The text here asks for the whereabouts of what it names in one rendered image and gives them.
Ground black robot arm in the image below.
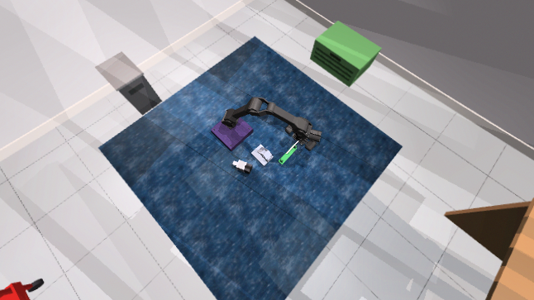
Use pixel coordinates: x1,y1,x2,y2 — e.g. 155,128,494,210
222,97,322,142

